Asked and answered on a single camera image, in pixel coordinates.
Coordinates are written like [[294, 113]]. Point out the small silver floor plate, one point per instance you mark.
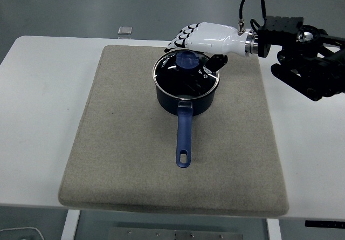
[[125, 30]]

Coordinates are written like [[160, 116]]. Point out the black table control panel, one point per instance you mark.
[[326, 223]]

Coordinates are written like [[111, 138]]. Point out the white table leg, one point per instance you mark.
[[274, 230], [69, 226]]

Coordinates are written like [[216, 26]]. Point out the grey metal plate with screws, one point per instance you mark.
[[148, 236]]

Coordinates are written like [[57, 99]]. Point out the beige fabric mat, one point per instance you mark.
[[121, 143]]

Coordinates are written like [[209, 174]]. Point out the glass pot lid blue knob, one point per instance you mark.
[[183, 83]]

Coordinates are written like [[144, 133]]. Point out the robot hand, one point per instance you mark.
[[213, 39]]

